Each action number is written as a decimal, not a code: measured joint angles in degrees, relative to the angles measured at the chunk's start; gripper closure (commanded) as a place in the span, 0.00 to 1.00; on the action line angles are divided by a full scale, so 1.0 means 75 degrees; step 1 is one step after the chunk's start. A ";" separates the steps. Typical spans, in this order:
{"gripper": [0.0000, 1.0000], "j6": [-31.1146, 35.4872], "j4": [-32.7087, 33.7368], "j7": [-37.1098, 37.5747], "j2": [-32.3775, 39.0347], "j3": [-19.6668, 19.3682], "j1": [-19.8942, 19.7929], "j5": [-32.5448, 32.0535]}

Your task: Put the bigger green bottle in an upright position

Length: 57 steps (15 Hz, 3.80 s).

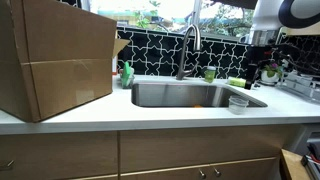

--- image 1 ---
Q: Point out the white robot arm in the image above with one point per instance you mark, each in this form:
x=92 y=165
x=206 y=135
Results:
x=268 y=18

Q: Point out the potted plant white pot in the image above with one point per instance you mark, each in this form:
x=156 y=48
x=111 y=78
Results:
x=271 y=73

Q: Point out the orange object in sink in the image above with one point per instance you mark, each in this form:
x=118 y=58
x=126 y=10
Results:
x=198 y=106

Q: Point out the metal dish rack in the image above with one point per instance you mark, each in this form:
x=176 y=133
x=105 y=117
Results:
x=303 y=86

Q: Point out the large brown cardboard box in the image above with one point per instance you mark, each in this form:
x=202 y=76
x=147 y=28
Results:
x=53 y=57

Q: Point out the wooden cabinet drawer front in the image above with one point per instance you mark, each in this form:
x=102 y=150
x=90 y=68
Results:
x=58 y=155

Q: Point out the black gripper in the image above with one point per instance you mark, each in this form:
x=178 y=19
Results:
x=258 y=57

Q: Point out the stainless steel sink basin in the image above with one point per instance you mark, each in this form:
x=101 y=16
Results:
x=158 y=95

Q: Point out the wooden cabinet doors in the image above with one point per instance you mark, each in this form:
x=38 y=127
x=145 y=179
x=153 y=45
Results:
x=214 y=153

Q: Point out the small green bottle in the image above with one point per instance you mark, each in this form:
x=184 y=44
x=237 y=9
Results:
x=210 y=74

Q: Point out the clear plastic cup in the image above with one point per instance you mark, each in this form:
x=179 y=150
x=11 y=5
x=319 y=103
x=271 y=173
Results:
x=237 y=104

